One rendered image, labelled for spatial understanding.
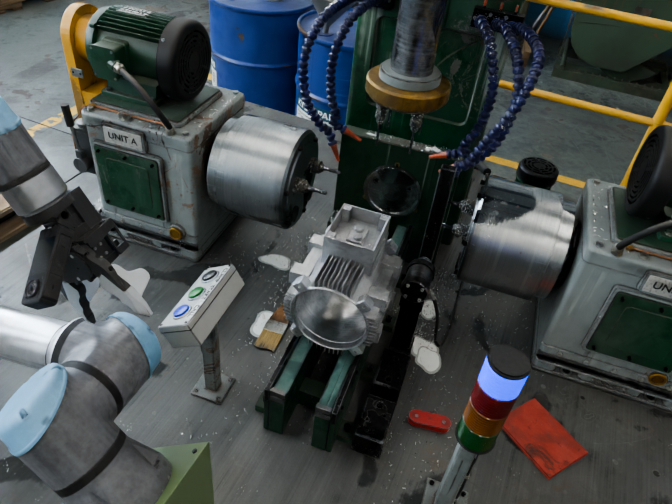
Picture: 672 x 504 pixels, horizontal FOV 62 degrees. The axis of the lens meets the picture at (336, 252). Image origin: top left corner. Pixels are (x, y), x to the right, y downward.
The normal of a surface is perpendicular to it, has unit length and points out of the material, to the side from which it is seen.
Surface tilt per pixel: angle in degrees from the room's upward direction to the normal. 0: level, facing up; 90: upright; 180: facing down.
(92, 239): 60
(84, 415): 48
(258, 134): 17
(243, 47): 82
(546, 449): 2
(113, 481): 32
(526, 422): 3
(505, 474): 0
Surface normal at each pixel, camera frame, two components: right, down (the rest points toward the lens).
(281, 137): 0.02, -0.61
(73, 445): 0.54, -0.07
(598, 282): -0.33, 0.58
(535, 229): -0.15, -0.16
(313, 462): 0.10, -0.76
